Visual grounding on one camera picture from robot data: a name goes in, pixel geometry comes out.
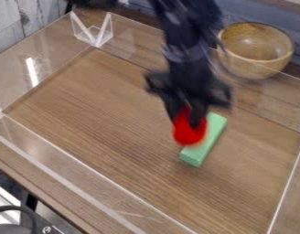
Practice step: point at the clear acrylic enclosure wall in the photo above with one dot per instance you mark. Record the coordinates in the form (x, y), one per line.
(85, 141)

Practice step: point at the green rectangular block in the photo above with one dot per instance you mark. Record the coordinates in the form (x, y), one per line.
(195, 154)

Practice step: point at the clear acrylic corner bracket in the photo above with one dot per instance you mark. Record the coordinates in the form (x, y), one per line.
(92, 35)

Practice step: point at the wooden bowl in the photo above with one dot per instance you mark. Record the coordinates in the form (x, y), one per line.
(258, 50)

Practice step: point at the red plush tomato toy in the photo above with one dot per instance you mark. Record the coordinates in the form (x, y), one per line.
(184, 134)

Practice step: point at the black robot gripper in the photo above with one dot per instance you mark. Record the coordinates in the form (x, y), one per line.
(190, 83)

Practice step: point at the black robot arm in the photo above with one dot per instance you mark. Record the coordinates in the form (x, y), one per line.
(187, 21)

